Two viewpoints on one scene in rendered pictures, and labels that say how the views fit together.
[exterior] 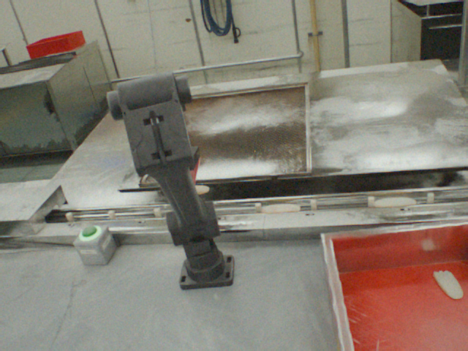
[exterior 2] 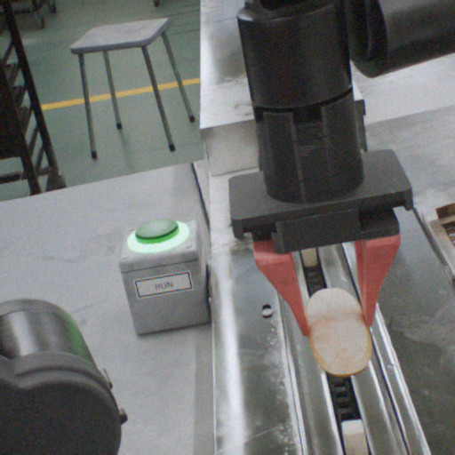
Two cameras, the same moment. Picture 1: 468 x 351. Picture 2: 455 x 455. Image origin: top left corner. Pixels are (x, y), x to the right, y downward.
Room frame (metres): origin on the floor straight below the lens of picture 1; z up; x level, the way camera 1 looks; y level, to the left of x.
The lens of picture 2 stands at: (0.74, -0.36, 1.23)
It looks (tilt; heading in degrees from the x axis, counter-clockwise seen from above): 25 degrees down; 78
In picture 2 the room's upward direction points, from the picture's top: 11 degrees counter-clockwise
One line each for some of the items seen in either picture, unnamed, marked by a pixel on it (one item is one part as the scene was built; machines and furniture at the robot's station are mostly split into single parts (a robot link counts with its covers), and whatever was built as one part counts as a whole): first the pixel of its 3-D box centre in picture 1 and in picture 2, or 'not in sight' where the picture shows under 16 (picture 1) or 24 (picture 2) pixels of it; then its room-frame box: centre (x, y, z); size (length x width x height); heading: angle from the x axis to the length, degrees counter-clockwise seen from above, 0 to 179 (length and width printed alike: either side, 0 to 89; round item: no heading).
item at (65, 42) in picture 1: (56, 44); not in sight; (4.44, 1.54, 0.93); 0.51 x 0.36 x 0.13; 79
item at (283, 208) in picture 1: (280, 208); not in sight; (0.83, -0.10, 0.86); 0.10 x 0.04 x 0.01; 75
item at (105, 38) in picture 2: not in sight; (132, 87); (1.23, 3.33, 0.23); 0.36 x 0.36 x 0.46; 62
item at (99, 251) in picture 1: (98, 249); (173, 290); (0.83, 0.38, 0.84); 0.08 x 0.08 x 0.11; 75
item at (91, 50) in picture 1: (72, 88); not in sight; (4.44, 1.54, 0.44); 0.70 x 0.55 x 0.87; 75
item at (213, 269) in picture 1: (204, 261); not in sight; (0.69, 0.10, 0.86); 0.12 x 0.09 x 0.08; 81
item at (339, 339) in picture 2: (190, 189); (336, 325); (0.90, 0.11, 0.93); 0.10 x 0.04 x 0.01; 75
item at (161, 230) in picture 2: (90, 232); (158, 235); (0.83, 0.38, 0.90); 0.04 x 0.04 x 0.02
